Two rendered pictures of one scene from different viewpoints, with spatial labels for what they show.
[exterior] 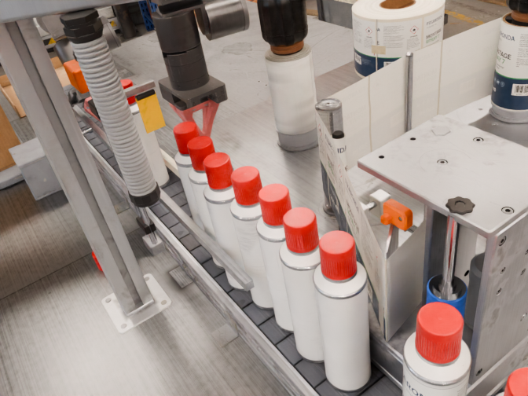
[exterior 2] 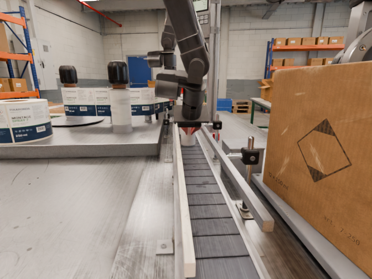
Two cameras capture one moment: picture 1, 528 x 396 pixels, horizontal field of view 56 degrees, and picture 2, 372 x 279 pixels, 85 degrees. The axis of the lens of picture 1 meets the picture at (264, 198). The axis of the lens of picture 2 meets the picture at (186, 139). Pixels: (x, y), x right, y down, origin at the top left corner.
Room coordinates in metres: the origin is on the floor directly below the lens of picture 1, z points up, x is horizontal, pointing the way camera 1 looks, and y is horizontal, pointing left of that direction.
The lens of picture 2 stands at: (1.56, 0.54, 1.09)
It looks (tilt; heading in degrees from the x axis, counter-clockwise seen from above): 16 degrees down; 204
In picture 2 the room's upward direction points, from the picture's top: straight up
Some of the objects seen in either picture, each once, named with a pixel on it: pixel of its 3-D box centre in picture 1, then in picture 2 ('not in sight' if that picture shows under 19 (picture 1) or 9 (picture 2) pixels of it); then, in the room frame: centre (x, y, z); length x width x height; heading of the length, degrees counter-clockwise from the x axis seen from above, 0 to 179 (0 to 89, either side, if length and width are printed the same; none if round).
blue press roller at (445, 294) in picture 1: (441, 341); not in sight; (0.28, -0.14, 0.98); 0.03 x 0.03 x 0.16
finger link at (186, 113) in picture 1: (195, 111); not in sight; (0.71, 0.08, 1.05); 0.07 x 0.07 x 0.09; 28
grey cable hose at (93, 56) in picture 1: (116, 118); not in sight; (0.47, 0.13, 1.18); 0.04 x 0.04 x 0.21
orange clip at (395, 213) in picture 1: (394, 216); not in sight; (0.35, -0.12, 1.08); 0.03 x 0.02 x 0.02; 28
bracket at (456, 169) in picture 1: (460, 166); not in sight; (0.33, -0.17, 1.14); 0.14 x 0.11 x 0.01; 28
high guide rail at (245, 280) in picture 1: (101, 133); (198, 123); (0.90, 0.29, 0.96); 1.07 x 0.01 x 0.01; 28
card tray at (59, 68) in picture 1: (48, 82); not in sight; (1.54, 0.59, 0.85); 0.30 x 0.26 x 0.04; 28
